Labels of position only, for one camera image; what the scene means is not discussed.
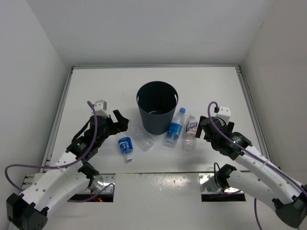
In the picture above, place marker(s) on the aluminium frame rail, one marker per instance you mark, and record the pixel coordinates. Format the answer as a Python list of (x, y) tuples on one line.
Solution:
[(252, 112), (52, 138)]

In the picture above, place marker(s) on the right aluminium frame rail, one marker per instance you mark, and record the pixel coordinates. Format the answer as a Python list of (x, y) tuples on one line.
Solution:
[(252, 112)]

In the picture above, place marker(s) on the orange white label bottle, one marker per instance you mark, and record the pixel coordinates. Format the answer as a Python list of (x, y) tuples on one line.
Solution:
[(190, 130)]

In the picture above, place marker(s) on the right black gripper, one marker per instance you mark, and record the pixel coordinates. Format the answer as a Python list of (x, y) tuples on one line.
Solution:
[(227, 128)]

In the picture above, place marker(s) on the clear crushed plastic bottle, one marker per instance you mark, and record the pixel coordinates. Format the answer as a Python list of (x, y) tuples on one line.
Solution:
[(140, 136)]

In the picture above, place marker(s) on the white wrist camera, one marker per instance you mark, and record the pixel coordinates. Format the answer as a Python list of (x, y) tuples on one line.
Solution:
[(223, 114), (100, 108)]

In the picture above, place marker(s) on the metal base plate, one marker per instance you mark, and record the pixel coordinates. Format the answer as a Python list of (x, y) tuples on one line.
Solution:
[(104, 182), (209, 187)]

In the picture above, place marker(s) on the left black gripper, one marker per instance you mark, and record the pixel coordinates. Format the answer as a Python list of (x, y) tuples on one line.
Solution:
[(121, 126)]

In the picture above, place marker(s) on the dark grey plastic bin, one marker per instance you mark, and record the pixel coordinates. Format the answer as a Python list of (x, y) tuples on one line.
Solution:
[(157, 101)]

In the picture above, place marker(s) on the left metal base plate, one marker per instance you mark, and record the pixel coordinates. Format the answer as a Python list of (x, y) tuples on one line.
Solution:
[(104, 182)]

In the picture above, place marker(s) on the tall blue cap bottle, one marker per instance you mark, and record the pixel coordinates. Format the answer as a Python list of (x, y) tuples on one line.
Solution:
[(175, 128)]

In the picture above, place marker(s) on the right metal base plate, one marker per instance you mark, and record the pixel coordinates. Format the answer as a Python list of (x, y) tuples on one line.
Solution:
[(209, 187)]

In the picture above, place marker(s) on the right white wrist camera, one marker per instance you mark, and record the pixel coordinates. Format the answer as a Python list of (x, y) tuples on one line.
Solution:
[(223, 114)]

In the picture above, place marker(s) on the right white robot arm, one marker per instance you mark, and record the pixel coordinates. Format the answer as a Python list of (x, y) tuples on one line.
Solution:
[(285, 196)]

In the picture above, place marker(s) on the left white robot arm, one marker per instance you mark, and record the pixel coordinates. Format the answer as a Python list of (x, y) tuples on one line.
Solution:
[(30, 209)]

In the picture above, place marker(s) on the left aluminium frame rail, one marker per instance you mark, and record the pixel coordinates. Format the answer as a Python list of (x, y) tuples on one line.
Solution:
[(52, 138)]

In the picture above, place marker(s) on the short blue label bottle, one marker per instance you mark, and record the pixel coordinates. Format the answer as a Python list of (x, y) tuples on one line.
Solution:
[(126, 147)]

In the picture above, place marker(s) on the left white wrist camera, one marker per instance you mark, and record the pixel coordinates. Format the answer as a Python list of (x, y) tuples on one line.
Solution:
[(100, 108)]

